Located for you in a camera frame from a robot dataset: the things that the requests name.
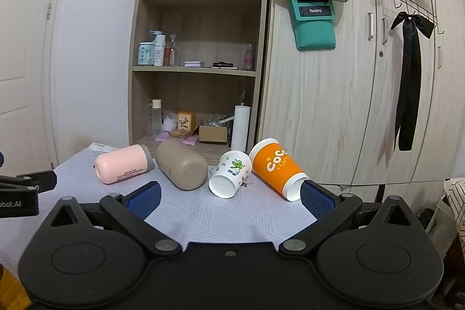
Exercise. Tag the white paper sheet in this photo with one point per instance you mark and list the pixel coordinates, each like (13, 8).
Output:
(101, 147)

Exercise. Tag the open cardboard box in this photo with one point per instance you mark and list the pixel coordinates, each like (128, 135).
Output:
(213, 134)

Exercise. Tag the clear bottle with cream cap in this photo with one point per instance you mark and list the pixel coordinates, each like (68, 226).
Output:
(157, 119)

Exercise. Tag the pink cup with grey lid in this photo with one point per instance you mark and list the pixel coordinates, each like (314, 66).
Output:
(121, 164)

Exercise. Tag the taupe brown cup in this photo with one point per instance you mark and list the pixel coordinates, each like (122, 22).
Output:
(181, 164)

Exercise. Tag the white printed paper cup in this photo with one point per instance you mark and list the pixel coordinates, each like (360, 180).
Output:
(230, 174)

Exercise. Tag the white paper towel roll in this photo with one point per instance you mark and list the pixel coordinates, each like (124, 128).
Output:
(240, 128)

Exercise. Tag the black ribbon bow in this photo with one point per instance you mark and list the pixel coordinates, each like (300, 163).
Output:
(408, 77)

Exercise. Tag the teal fabric pouch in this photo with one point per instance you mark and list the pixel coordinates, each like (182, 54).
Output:
(314, 35)

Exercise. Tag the white patterned box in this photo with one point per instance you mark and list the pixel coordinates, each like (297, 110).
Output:
(456, 208)

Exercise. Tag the flat brown box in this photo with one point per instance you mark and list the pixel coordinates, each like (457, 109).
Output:
(179, 133)

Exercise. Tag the orange paper cup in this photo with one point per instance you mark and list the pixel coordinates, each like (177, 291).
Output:
(270, 168)

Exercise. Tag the pink sticky note pad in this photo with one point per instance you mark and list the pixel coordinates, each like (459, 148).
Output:
(162, 137)
(190, 140)

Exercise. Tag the white pump bottle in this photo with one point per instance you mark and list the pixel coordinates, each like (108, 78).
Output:
(158, 52)

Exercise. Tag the teal and white jar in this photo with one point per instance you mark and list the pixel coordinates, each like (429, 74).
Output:
(144, 55)

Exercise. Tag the orange flower printed box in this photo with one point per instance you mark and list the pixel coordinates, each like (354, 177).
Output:
(186, 121)

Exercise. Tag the small white flat box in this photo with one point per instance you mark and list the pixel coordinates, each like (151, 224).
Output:
(193, 63)

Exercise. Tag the wooden shelf unit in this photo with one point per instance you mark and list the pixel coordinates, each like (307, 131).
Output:
(207, 23)

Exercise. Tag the white textured table cloth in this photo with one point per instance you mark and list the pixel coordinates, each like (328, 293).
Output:
(207, 213)

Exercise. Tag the yellow brown object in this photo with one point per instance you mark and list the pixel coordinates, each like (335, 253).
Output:
(11, 290)

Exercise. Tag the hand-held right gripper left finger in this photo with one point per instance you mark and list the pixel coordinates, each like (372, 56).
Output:
(144, 200)

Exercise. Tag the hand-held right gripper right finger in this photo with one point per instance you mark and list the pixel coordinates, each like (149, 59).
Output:
(316, 200)

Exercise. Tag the wooden wardrobe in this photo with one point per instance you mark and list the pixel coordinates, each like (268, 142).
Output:
(327, 103)

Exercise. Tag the flat black case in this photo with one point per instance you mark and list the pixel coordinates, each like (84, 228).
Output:
(223, 65)

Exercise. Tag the white panel door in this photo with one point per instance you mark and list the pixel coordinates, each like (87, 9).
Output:
(21, 41)

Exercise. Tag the clear pink bottle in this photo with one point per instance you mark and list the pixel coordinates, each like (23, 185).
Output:
(249, 59)

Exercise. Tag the clear amber liquid bottle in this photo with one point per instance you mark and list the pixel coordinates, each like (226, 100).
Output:
(170, 54)

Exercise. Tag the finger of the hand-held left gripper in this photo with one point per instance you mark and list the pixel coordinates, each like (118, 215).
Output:
(41, 180)

